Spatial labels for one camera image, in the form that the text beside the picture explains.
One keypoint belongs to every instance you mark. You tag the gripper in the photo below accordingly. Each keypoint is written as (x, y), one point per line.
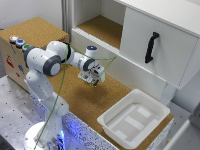
(96, 72)

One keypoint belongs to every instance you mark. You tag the yellow block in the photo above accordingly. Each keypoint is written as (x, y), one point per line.
(93, 83)

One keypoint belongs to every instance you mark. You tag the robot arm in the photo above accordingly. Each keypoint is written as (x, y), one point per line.
(41, 61)

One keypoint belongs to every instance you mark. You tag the white cabinet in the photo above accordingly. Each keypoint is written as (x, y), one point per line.
(133, 75)

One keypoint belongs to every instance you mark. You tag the white sliding door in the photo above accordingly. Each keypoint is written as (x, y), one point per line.
(133, 36)

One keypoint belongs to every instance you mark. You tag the white plastic box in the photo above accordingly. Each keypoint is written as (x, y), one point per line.
(133, 123)

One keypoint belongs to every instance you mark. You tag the wooden drawer box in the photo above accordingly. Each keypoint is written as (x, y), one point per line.
(36, 30)

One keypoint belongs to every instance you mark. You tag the green button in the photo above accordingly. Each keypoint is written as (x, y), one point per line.
(25, 47)

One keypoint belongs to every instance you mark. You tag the blue button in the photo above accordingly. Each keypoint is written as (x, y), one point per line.
(20, 42)

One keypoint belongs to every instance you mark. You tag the red button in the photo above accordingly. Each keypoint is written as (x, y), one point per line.
(13, 38)

